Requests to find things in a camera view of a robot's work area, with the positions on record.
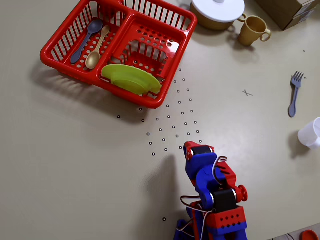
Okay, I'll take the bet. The blue gripper black motor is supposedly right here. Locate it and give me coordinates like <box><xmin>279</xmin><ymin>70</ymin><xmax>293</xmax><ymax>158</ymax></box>
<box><xmin>183</xmin><ymin>141</ymin><xmax>219</xmax><ymax>182</ymax></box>

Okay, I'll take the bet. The lime green plastic plate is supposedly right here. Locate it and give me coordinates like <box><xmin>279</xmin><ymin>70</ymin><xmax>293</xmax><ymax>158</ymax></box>
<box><xmin>101</xmin><ymin>63</ymin><xmax>162</xmax><ymax>96</ymax></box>

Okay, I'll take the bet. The white plate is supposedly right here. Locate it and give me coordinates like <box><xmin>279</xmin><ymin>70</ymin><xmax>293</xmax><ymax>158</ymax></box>
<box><xmin>191</xmin><ymin>0</ymin><xmax>246</xmax><ymax>23</ymax></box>

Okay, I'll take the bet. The red plastic dish rack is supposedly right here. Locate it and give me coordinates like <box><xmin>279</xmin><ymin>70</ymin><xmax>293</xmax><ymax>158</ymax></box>
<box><xmin>39</xmin><ymin>0</ymin><xmax>198</xmax><ymax>110</ymax></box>

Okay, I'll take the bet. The grey-blue plastic fork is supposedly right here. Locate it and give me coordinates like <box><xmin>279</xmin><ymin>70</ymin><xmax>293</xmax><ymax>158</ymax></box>
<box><xmin>287</xmin><ymin>71</ymin><xmax>305</xmax><ymax>118</ymax></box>

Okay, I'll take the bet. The white plastic cup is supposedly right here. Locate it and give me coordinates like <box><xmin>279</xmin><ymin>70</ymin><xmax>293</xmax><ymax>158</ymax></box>
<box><xmin>297</xmin><ymin>116</ymin><xmax>320</xmax><ymax>151</ymax></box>

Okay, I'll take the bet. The gold plastic pot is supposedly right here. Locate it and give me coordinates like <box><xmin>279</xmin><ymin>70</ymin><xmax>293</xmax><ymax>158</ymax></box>
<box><xmin>179</xmin><ymin>0</ymin><xmax>248</xmax><ymax>31</ymax></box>

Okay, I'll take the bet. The gold plastic spoon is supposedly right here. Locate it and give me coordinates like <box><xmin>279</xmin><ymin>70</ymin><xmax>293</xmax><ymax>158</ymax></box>
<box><xmin>85</xmin><ymin>24</ymin><xmax>111</xmax><ymax>70</ymax></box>

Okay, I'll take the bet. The gold plastic cup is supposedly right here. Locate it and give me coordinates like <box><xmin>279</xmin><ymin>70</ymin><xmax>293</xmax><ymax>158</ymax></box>
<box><xmin>237</xmin><ymin>15</ymin><xmax>272</xmax><ymax>47</ymax></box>

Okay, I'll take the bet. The orange-red round object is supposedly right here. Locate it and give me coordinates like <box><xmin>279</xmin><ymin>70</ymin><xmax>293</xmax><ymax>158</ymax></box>
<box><xmin>300</xmin><ymin>229</ymin><xmax>320</xmax><ymax>240</ymax></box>

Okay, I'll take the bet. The grey-blue plastic spoon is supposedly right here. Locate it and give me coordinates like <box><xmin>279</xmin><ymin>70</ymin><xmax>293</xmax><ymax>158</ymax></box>
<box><xmin>70</xmin><ymin>19</ymin><xmax>104</xmax><ymax>65</ymax></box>

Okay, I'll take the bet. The brown cardboard box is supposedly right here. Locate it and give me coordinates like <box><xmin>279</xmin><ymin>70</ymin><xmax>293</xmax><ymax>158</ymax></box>
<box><xmin>254</xmin><ymin>0</ymin><xmax>320</xmax><ymax>31</ymax></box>

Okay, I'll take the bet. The red white servo cable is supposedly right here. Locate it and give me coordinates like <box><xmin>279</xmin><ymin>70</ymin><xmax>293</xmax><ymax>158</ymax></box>
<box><xmin>212</xmin><ymin>155</ymin><xmax>228</xmax><ymax>187</ymax></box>
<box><xmin>179</xmin><ymin>194</ymin><xmax>213</xmax><ymax>238</ymax></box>

